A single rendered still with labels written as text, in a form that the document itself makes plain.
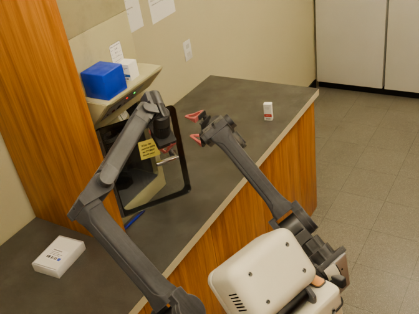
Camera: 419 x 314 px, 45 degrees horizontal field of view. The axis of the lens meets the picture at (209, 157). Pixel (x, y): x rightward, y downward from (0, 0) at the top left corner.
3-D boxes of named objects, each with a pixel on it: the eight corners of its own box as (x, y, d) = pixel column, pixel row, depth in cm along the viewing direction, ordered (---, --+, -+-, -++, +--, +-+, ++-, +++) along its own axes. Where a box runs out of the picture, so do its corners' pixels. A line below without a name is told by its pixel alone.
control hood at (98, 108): (87, 126, 175) (79, 100, 169) (144, 86, 197) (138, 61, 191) (112, 131, 169) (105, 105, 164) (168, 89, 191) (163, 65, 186)
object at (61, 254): (34, 271, 187) (30, 263, 185) (62, 242, 198) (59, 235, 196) (59, 278, 182) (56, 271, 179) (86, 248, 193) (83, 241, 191)
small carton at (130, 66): (120, 80, 179) (116, 64, 176) (128, 73, 183) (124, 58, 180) (131, 81, 177) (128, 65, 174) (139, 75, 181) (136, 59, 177)
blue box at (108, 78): (86, 97, 171) (79, 72, 166) (106, 84, 178) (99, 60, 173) (108, 101, 166) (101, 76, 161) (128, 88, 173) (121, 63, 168)
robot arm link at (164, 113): (154, 120, 162) (171, 116, 163) (148, 104, 165) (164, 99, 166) (156, 133, 167) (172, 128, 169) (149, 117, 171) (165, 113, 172)
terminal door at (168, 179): (120, 218, 198) (93, 129, 176) (191, 190, 207) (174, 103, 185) (120, 218, 197) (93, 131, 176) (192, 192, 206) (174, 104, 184)
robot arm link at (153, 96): (132, 128, 162) (144, 110, 157) (121, 101, 168) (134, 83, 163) (162, 131, 170) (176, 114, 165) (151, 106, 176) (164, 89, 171)
